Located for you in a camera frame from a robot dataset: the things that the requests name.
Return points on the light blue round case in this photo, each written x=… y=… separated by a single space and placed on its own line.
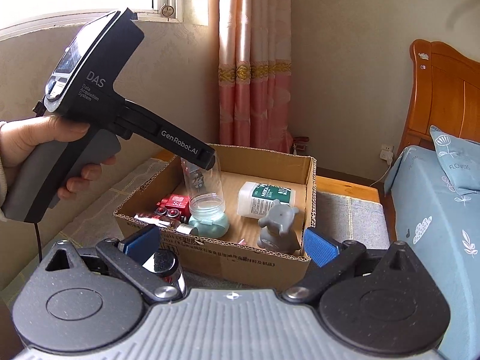
x=214 y=227

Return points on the black glossy oval object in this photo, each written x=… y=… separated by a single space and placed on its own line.
x=166 y=265

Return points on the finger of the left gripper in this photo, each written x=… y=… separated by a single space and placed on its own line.
x=158 y=130

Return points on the small round clock on sill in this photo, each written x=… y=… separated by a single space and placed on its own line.
x=167 y=11

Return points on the grey monster figurine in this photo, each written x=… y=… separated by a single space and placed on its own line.
x=276 y=233

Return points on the green grey checked table cloth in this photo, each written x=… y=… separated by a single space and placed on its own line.
x=343 y=212

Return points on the white medical cotton swab bottle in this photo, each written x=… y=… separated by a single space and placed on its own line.
x=255 y=199

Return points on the blue floral bed sheet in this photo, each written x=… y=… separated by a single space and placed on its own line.
x=442 y=228

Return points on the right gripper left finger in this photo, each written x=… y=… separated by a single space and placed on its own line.
x=124 y=260

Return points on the clear jar with lid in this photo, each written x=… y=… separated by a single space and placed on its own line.
x=210 y=202

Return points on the white wall socket with plug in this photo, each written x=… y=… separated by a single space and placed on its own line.
x=387 y=154

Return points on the black red toy train car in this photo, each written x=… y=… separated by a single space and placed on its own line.
x=194 y=182

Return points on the pink curtain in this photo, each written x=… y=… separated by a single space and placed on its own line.
x=254 y=73

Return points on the blue floral pillow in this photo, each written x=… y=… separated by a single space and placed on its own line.
x=459 y=159

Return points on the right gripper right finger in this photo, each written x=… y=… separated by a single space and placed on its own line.
x=330 y=262

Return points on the wooden bed headboard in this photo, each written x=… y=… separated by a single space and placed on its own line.
x=445 y=93

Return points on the red S.L toy train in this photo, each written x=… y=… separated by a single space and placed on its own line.
x=175 y=206

